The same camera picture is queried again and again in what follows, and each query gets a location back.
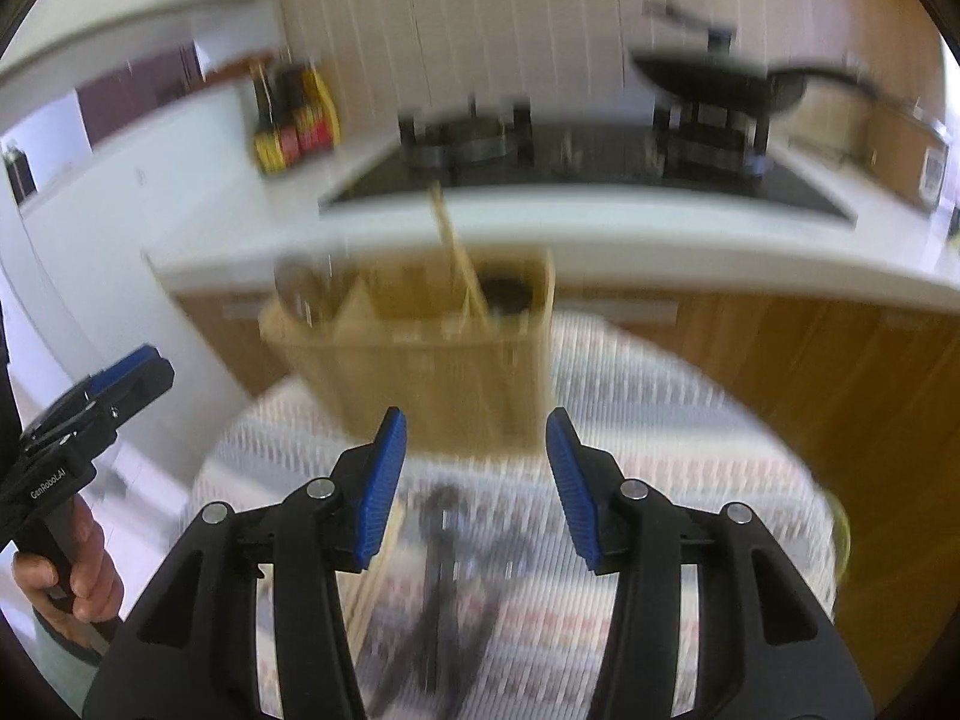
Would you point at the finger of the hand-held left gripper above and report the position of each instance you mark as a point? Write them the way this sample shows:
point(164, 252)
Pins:
point(142, 386)
point(124, 367)

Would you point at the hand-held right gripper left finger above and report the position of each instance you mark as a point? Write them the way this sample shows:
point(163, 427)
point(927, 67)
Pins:
point(382, 487)

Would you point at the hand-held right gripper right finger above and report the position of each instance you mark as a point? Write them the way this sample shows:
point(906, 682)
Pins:
point(574, 487)

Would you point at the beige plastic utensil basket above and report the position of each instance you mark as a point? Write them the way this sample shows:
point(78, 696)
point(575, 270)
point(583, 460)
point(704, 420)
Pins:
point(420, 382)

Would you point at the person's left hand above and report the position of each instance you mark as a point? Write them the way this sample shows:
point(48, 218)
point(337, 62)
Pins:
point(97, 585)

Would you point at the striped woven mat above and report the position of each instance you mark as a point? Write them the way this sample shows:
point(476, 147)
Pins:
point(675, 420)

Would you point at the dark thermos bottle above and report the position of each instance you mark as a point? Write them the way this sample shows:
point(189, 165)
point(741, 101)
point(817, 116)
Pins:
point(19, 172)

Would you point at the dark soy sauce bottle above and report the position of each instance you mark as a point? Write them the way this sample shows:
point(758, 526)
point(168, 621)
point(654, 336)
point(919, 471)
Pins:
point(268, 142)

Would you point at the red label sauce bottle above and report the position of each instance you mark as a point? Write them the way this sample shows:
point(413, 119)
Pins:
point(300, 127)

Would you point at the yellow oil bottle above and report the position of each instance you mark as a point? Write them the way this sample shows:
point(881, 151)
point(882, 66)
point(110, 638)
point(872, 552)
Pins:
point(328, 112)

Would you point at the black glass gas stove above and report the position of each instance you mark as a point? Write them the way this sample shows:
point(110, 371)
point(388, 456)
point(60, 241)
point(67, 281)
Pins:
point(585, 157)

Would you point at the black burner pan support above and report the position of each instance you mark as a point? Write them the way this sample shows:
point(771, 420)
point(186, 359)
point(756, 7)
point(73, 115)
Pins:
point(465, 139)
point(712, 139)

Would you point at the black wok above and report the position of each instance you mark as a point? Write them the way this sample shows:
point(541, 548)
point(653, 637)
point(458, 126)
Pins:
point(705, 82)

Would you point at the beige rice cooker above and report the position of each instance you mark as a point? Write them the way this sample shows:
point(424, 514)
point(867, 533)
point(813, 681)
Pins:
point(900, 142)

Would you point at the black spatula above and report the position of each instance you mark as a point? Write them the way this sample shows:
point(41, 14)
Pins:
point(690, 19)

